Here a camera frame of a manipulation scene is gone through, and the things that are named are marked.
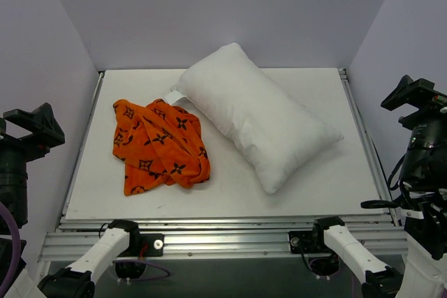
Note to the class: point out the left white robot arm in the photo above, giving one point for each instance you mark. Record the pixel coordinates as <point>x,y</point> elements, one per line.
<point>76,280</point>

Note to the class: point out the aluminium frame rail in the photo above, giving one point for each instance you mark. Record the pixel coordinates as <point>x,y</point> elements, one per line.
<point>224,238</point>

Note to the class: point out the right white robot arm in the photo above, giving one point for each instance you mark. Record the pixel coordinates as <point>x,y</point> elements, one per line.
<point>420,175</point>

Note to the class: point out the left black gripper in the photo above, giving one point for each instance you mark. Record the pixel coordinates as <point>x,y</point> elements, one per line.
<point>33,129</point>

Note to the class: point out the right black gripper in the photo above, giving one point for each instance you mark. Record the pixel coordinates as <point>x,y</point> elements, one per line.
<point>414,101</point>

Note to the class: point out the white pillow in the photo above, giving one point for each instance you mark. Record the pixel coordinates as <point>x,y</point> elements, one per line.
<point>273,131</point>

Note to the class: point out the orange patterned pillowcase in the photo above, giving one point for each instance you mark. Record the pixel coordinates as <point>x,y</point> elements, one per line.
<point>160,144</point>

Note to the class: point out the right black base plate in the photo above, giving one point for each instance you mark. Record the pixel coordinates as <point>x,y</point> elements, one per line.
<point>306,242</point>

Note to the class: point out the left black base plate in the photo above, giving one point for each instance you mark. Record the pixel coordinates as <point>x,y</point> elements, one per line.
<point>145,246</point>

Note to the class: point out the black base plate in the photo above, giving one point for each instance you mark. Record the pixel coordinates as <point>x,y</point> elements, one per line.
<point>306,242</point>
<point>145,246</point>

